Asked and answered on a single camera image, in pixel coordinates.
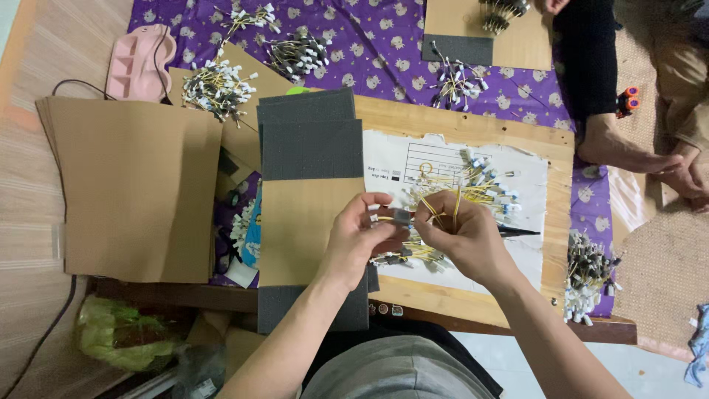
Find person's left hand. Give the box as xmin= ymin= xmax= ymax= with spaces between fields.
xmin=318 ymin=192 xmax=413 ymax=291

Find clear plastic bag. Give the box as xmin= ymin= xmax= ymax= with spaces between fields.
xmin=171 ymin=342 xmax=229 ymax=399

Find pile of grey-white connector cables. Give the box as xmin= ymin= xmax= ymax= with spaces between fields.
xmin=563 ymin=230 xmax=623 ymax=327

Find bundle of yellow cables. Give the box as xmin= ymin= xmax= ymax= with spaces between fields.
xmin=418 ymin=185 xmax=463 ymax=231

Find brown cardboard sheet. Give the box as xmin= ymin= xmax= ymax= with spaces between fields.
xmin=168 ymin=41 xmax=300 ymax=174

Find person's grey shorts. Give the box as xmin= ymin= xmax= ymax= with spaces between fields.
xmin=299 ymin=335 xmax=497 ymax=399

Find stack of plain brown cardboard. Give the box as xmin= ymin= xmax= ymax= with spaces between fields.
xmin=36 ymin=96 xmax=223 ymax=284

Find thin black cable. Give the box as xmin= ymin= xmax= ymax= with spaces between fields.
xmin=52 ymin=32 xmax=174 ymax=106

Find blue and white packet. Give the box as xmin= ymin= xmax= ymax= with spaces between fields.
xmin=242 ymin=182 xmax=264 ymax=270

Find black pen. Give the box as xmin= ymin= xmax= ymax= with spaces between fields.
xmin=496 ymin=225 xmax=541 ymax=239

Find green plastic bag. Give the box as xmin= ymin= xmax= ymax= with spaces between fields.
xmin=75 ymin=295 xmax=185 ymax=373

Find pink plastic tray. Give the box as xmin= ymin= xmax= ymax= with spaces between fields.
xmin=105 ymin=24 xmax=178 ymax=104

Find blue cloth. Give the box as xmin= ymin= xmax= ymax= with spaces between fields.
xmin=684 ymin=303 xmax=709 ymax=389

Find brown cardboard box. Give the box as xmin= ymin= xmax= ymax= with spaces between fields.
xmin=185 ymin=309 xmax=268 ymax=384

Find purple patterned cloth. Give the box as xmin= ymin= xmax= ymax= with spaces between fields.
xmin=127 ymin=0 xmax=617 ymax=319

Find stack of foam-edged cardboard sheets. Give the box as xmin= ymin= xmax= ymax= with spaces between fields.
xmin=256 ymin=88 xmax=381 ymax=335

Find person's right hand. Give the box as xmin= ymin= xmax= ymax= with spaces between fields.
xmin=412 ymin=190 xmax=520 ymax=289

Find thick black cable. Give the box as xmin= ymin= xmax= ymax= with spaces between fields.
xmin=0 ymin=274 xmax=78 ymax=399

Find woven straw mat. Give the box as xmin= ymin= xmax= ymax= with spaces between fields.
xmin=608 ymin=0 xmax=709 ymax=351

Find orange and black toy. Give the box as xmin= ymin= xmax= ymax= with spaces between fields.
xmin=615 ymin=86 xmax=641 ymax=119

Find wooden low table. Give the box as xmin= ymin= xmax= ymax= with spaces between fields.
xmin=91 ymin=88 xmax=638 ymax=345

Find pile of grey connector cables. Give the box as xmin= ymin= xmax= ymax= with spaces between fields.
xmin=478 ymin=0 xmax=532 ymax=35
xmin=264 ymin=30 xmax=333 ymax=84

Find pile of white connector cables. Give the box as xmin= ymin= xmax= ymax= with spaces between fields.
xmin=182 ymin=57 xmax=259 ymax=129
xmin=215 ymin=3 xmax=281 ymax=37
xmin=430 ymin=41 xmax=490 ymax=113
xmin=229 ymin=197 xmax=257 ymax=250

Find white printed paper sheet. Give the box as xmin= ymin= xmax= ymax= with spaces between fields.
xmin=363 ymin=130 xmax=549 ymax=293

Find yellow cable with grey connector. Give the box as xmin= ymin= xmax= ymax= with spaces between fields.
xmin=371 ymin=208 xmax=413 ymax=227

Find small pile of grey-connector cables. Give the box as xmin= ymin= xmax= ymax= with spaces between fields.
xmin=370 ymin=243 xmax=456 ymax=273

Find cardboard sheet with foam strip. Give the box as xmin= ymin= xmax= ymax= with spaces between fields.
xmin=421 ymin=0 xmax=554 ymax=72

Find pile of blue-white connector cables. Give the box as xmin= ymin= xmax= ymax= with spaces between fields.
xmin=403 ymin=149 xmax=524 ymax=224

